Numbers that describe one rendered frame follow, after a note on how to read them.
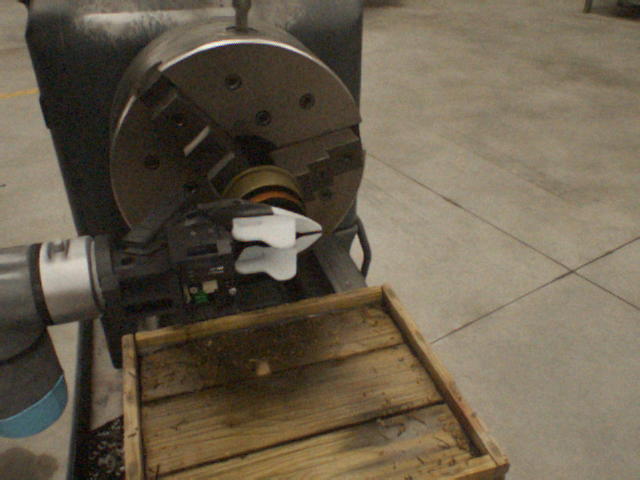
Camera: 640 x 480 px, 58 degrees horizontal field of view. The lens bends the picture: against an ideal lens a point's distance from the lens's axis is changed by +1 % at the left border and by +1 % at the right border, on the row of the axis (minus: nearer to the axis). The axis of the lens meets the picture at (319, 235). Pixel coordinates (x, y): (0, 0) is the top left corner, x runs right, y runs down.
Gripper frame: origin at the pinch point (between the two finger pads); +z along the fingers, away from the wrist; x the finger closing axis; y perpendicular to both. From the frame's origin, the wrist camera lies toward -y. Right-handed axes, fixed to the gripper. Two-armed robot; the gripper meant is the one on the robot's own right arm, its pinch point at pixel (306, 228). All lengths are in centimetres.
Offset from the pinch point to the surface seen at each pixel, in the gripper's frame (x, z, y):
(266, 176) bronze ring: 3.9, -2.9, -5.1
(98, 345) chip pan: -54, -32, -51
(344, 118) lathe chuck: 5.1, 9.1, -15.2
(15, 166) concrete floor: -110, -91, -272
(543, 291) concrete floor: -110, 120, -95
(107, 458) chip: -52, -30, -19
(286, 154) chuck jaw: 2.4, 1.1, -12.7
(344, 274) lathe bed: -21.9, 10.8, -18.6
